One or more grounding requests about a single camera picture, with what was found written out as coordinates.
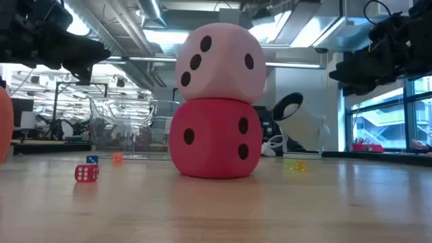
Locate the large red foam die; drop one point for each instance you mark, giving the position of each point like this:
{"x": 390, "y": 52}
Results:
{"x": 216, "y": 145}

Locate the small orange translucent die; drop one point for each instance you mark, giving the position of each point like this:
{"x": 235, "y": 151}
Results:
{"x": 117, "y": 158}

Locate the large pink foam die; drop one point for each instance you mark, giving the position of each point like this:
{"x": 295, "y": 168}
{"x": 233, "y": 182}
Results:
{"x": 222, "y": 74}

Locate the small red translucent die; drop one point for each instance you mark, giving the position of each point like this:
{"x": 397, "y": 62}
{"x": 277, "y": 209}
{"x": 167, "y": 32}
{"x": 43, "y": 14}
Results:
{"x": 86, "y": 173}

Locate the white cylindrical projector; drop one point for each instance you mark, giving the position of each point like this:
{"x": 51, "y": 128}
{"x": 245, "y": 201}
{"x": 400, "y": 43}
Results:
{"x": 303, "y": 128}

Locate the red tray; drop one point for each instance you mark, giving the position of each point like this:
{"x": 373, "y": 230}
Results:
{"x": 368, "y": 148}

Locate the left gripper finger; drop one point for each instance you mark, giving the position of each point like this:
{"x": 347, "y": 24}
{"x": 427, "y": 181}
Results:
{"x": 84, "y": 52}
{"x": 81, "y": 72}

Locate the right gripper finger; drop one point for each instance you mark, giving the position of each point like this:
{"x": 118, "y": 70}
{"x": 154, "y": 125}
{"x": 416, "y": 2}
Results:
{"x": 362, "y": 87}
{"x": 361, "y": 69}

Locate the large orange foam die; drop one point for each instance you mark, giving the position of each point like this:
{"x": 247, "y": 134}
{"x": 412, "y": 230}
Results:
{"x": 5, "y": 125}

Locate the small yellow translucent die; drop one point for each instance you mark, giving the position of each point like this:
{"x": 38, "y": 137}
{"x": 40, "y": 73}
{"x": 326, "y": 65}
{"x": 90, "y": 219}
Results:
{"x": 301, "y": 165}

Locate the small blue die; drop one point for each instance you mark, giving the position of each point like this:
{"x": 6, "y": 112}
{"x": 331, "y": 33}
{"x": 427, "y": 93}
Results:
{"x": 92, "y": 159}

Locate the clear plastic box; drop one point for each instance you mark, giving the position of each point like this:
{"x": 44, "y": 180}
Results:
{"x": 135, "y": 135}

